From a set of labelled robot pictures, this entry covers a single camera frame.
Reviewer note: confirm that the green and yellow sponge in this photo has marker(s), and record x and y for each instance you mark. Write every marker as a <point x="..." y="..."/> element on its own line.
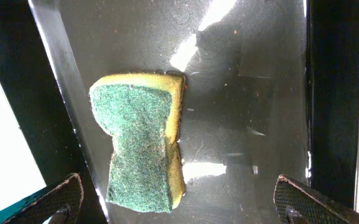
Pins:
<point x="141" y="113"/>

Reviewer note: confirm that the teal plastic tray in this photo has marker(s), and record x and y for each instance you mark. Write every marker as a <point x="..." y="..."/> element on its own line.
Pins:
<point x="23" y="204"/>

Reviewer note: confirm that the black plastic tray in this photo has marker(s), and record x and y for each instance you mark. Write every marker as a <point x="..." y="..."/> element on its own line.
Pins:
<point x="271" y="88"/>

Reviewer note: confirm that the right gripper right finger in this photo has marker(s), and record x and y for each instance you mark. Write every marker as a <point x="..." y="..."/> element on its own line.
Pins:
<point x="295" y="202"/>

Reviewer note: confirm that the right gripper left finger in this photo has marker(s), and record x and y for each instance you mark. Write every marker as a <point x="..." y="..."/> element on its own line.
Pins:
<point x="61" y="205"/>

